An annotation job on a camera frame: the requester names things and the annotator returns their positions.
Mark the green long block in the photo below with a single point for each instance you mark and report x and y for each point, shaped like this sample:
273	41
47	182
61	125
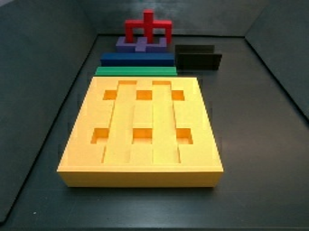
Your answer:
135	71

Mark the yellow slotted board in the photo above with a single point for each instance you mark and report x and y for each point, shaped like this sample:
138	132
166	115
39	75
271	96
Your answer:
142	135

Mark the black block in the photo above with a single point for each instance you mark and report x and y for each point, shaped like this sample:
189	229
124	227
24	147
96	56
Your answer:
197	57

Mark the blue long block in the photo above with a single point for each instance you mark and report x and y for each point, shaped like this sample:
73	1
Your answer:
138	59

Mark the purple block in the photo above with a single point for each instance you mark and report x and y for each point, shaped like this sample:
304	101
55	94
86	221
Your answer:
140	46

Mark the red forked block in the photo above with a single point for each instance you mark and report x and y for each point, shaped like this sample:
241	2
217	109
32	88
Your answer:
147	23

